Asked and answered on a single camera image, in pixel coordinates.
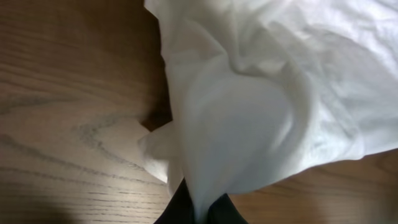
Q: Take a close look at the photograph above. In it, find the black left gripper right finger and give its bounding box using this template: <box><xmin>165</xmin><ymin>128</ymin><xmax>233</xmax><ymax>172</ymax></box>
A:
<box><xmin>207</xmin><ymin>194</ymin><xmax>248</xmax><ymax>224</ymax></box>

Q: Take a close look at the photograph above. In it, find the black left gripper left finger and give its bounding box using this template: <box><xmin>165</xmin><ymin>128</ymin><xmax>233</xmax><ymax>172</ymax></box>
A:
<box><xmin>154</xmin><ymin>179</ymin><xmax>195</xmax><ymax>224</ymax></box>

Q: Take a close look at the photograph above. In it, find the white t-shirt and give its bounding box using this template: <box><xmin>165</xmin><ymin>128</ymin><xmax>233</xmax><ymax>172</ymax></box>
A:
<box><xmin>140</xmin><ymin>0</ymin><xmax>397</xmax><ymax>223</ymax></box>

